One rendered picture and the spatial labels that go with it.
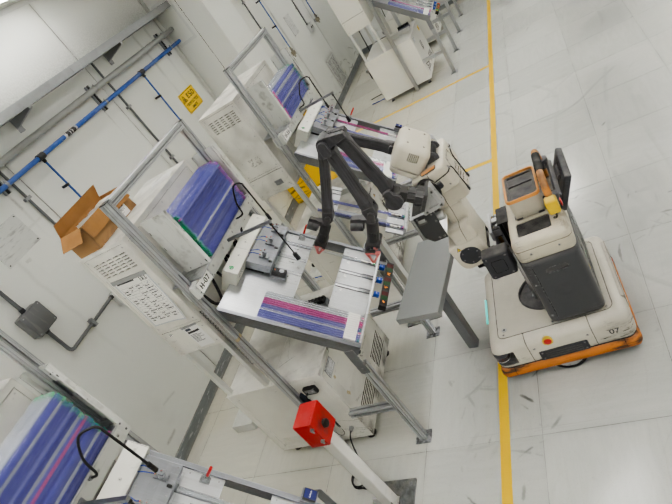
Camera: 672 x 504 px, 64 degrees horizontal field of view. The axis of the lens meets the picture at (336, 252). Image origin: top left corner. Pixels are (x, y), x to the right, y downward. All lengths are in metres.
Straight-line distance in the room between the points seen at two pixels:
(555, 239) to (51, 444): 2.01
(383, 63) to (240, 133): 3.69
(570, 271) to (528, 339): 0.44
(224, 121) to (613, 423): 2.83
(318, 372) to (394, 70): 5.01
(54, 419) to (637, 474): 2.18
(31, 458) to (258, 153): 2.47
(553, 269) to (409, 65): 4.93
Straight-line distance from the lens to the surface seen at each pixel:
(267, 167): 3.84
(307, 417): 2.41
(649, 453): 2.66
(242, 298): 2.72
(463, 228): 2.56
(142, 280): 2.70
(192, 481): 2.18
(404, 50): 7.08
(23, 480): 1.96
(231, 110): 3.71
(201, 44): 5.82
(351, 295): 2.81
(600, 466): 2.68
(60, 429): 2.03
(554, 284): 2.61
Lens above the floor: 2.27
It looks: 27 degrees down
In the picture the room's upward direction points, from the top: 37 degrees counter-clockwise
